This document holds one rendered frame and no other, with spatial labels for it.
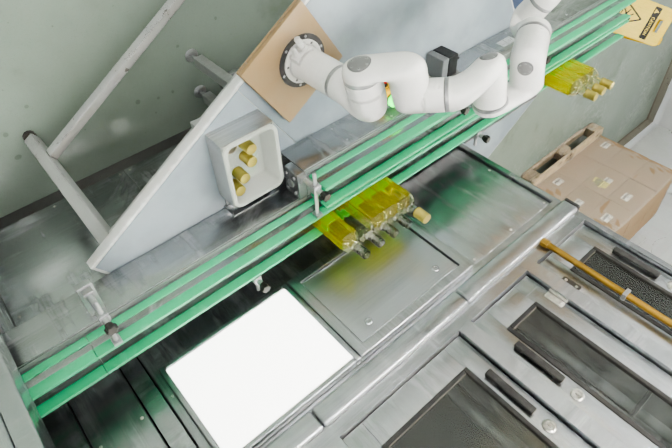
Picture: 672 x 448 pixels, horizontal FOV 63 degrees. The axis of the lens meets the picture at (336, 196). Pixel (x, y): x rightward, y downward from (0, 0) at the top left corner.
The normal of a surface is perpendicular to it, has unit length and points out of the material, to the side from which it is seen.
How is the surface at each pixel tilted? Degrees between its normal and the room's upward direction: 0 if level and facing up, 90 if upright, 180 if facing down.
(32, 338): 90
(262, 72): 1
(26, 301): 90
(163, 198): 0
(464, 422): 90
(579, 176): 82
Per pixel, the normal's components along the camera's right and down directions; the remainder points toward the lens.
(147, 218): 0.66, 0.51
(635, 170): 0.07, -0.62
